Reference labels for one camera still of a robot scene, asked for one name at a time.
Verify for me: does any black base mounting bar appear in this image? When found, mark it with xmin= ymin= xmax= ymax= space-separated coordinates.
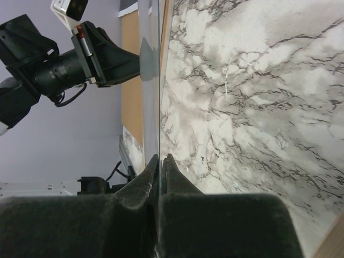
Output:
xmin=77 ymin=161 xmax=137 ymax=196

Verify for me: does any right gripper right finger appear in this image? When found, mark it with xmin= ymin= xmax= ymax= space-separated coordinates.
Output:
xmin=158 ymin=155 xmax=303 ymax=257

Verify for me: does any brown cardboard backing board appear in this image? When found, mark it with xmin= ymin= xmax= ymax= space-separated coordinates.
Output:
xmin=121 ymin=11 xmax=143 ymax=146

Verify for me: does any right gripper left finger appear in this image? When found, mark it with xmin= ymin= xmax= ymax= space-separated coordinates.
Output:
xmin=1 ymin=155 xmax=159 ymax=257

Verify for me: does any wooden picture frame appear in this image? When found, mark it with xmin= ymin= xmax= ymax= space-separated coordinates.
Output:
xmin=161 ymin=1 xmax=343 ymax=257

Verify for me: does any aluminium rail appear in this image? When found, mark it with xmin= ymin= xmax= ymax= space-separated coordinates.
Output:
xmin=1 ymin=137 xmax=135 ymax=199

